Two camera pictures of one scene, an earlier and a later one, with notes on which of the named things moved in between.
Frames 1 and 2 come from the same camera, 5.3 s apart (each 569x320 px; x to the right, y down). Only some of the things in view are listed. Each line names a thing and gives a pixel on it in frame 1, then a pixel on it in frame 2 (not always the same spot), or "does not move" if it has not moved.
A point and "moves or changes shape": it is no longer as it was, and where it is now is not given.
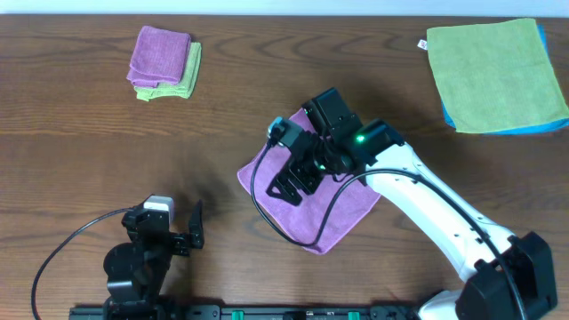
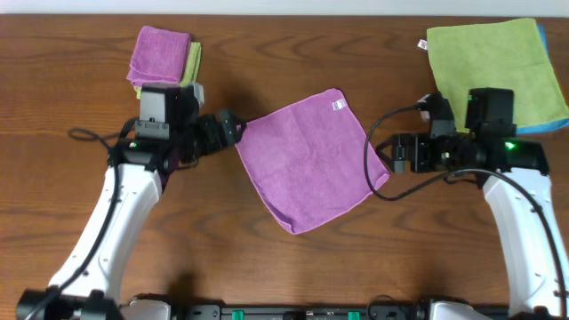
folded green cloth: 184,89 does not move
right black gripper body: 303,172 to 398,152
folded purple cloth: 159,57 does not move
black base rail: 244,312 does not move
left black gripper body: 179,241 to 224,129
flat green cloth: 495,76 does not move
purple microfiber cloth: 302,221 moves or changes shape
